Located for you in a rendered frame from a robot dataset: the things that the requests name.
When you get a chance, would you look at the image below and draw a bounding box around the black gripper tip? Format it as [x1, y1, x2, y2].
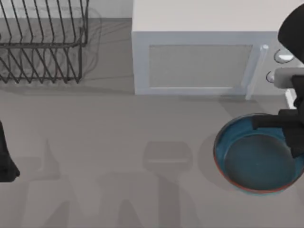
[0, 121, 21, 184]

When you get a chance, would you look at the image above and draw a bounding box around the pale grey rounded box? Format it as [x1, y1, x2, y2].
[273, 67, 304, 89]

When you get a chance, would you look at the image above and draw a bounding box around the blue bowl with red rim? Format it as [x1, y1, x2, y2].
[213, 113, 304, 196]

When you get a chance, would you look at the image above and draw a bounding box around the pale microwave door handle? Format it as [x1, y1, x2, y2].
[245, 44, 269, 100]

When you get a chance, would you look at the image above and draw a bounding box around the microwave door with window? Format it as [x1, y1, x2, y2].
[134, 31, 263, 96]

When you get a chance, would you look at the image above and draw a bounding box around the black wire dish rack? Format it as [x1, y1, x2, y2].
[0, 0, 91, 85]

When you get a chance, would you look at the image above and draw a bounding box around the large grey microwave knob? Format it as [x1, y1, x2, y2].
[273, 49, 295, 64]

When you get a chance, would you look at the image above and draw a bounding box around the pale microwave oven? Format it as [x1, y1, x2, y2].
[132, 0, 304, 109]

